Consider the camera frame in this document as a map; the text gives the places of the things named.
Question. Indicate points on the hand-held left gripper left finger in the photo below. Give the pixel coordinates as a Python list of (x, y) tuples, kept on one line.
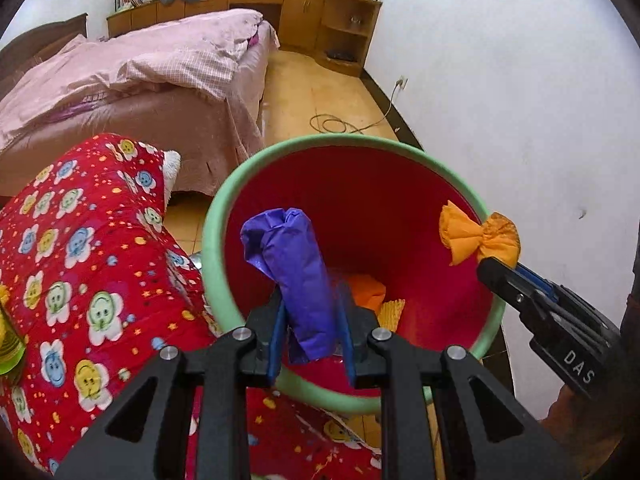
[(274, 332)]

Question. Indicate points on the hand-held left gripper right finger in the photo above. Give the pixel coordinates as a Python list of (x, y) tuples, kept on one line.
[(346, 332)]

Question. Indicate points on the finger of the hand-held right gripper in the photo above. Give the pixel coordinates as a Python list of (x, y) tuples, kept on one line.
[(502, 282), (540, 282)]

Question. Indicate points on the orange textured paper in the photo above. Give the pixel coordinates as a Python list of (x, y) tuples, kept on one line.
[(367, 290)]

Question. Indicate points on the purple paper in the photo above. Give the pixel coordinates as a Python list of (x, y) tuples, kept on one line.
[(300, 280)]

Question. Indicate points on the orange paper wad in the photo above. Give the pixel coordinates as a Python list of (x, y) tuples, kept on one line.
[(465, 235)]

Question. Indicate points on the red bin with green rim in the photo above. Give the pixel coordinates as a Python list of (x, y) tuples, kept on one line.
[(380, 200)]

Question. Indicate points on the yellow corrugated wrapper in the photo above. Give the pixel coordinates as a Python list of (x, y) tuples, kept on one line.
[(392, 312)]

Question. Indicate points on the red smiley flower blanket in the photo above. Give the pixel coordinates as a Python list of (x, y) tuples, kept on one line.
[(100, 260)]

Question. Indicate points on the white fluffy cloth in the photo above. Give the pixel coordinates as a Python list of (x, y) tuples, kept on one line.
[(172, 165)]

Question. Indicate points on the wooden bed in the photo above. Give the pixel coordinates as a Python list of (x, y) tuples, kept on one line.
[(150, 125)]

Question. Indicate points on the green plastic bottle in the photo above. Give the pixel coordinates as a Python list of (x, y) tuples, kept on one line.
[(9, 345)]

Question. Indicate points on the pink checked duvet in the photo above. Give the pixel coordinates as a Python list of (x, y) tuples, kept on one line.
[(150, 55)]

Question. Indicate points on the long wooden cabinet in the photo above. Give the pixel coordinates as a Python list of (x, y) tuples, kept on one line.
[(300, 10)]

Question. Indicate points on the row of books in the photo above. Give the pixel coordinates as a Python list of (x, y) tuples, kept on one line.
[(130, 1)]

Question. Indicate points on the white wall socket with plug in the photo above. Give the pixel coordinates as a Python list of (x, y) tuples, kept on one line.
[(401, 82)]

